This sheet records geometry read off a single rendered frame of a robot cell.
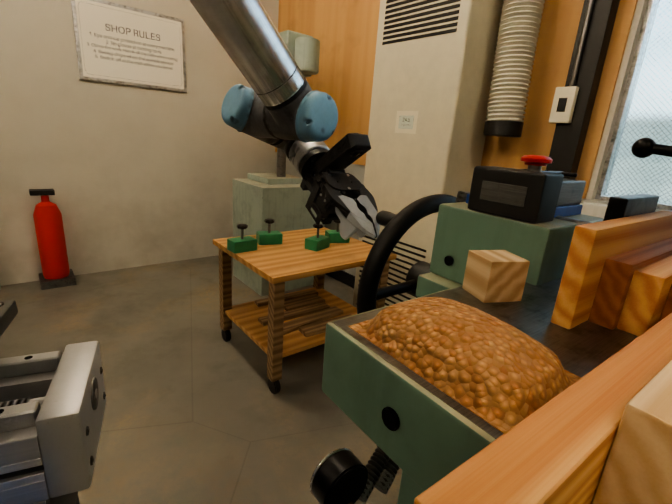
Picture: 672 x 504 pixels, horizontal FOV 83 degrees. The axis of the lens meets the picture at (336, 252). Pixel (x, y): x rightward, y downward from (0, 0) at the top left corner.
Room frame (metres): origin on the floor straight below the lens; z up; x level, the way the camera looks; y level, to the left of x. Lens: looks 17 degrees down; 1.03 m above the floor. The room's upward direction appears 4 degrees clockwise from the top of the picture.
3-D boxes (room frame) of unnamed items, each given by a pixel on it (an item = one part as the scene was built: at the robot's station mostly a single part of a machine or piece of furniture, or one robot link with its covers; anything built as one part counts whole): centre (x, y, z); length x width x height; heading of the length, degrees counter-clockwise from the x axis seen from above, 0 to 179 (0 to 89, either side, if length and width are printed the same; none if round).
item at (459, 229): (0.45, -0.22, 0.91); 0.15 x 0.14 x 0.09; 127
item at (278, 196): (2.57, 0.40, 0.79); 0.62 x 0.48 x 1.58; 39
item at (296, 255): (1.69, 0.15, 0.32); 0.66 x 0.57 x 0.64; 130
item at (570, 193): (0.45, -0.21, 0.99); 0.13 x 0.11 x 0.06; 127
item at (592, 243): (0.33, -0.26, 0.94); 0.21 x 0.01 x 0.08; 127
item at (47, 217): (2.25, 1.78, 0.30); 0.19 x 0.18 x 0.60; 40
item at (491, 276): (0.33, -0.14, 0.92); 0.04 x 0.03 x 0.04; 106
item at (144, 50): (2.69, 1.39, 1.48); 0.64 x 0.02 x 0.46; 130
